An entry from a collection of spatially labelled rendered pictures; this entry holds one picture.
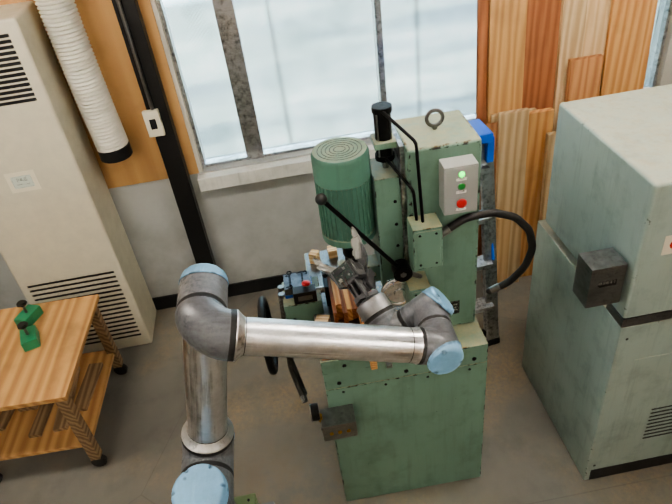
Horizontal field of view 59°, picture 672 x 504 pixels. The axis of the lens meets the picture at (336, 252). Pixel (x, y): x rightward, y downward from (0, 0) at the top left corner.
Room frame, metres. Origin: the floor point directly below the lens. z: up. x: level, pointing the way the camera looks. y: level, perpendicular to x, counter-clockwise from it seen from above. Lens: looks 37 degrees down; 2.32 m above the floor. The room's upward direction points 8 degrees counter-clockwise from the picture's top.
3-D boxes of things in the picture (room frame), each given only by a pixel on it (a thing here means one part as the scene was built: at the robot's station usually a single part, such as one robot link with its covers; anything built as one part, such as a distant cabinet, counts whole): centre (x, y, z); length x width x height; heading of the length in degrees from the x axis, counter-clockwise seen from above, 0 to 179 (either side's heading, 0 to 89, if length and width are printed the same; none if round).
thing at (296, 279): (1.62, 0.14, 0.99); 0.13 x 0.11 x 0.06; 3
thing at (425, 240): (1.45, -0.27, 1.22); 0.09 x 0.08 x 0.15; 93
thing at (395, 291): (1.48, -0.19, 1.02); 0.12 x 0.03 x 0.12; 93
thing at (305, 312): (1.62, 0.14, 0.91); 0.15 x 0.14 x 0.09; 3
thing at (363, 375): (1.60, -0.17, 0.76); 0.57 x 0.45 x 0.09; 93
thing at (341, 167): (1.60, -0.05, 1.35); 0.18 x 0.18 x 0.31
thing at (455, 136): (1.61, -0.34, 1.16); 0.22 x 0.22 x 0.72; 3
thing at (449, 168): (1.47, -0.38, 1.40); 0.10 x 0.06 x 0.16; 93
